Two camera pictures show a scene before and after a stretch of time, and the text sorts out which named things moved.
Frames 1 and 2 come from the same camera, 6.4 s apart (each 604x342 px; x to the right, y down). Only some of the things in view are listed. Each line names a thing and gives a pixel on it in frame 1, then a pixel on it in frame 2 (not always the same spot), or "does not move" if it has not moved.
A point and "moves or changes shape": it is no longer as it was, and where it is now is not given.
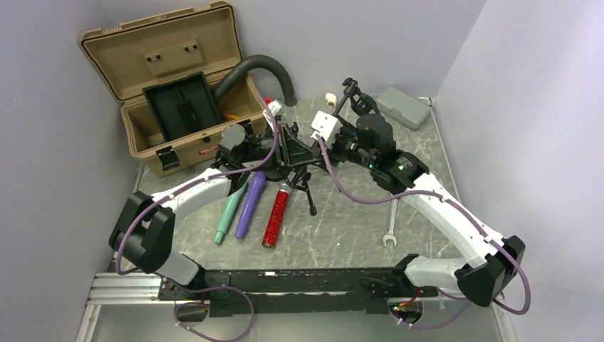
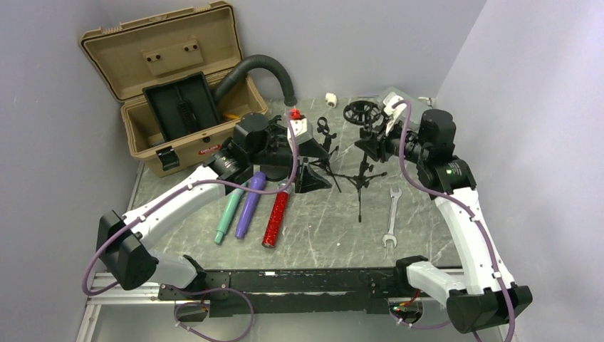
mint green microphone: (231, 203) does not move
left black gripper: (297, 152) does not move
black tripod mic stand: (300, 183) moves or changes shape
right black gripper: (333, 149) to (372, 140)
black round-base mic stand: (281, 171) does not move
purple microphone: (256, 192) does not move
